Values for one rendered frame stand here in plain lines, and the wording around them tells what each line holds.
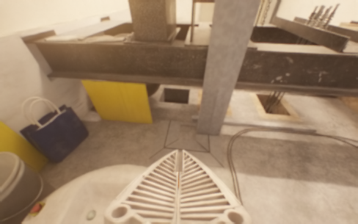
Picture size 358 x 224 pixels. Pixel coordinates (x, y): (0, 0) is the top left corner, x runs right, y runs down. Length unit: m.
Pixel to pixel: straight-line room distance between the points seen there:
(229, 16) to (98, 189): 0.89
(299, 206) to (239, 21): 1.03
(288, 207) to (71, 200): 1.05
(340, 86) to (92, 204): 1.51
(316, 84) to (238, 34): 0.70
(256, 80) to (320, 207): 0.81
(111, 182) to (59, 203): 0.16
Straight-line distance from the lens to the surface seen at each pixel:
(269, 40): 1.86
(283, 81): 1.15
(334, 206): 1.26
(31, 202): 1.00
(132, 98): 1.10
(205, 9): 3.94
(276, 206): 1.06
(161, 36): 0.91
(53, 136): 1.18
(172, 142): 1.07
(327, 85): 1.31
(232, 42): 0.77
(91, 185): 0.67
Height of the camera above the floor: 0.89
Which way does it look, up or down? 42 degrees down
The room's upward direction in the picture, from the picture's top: straight up
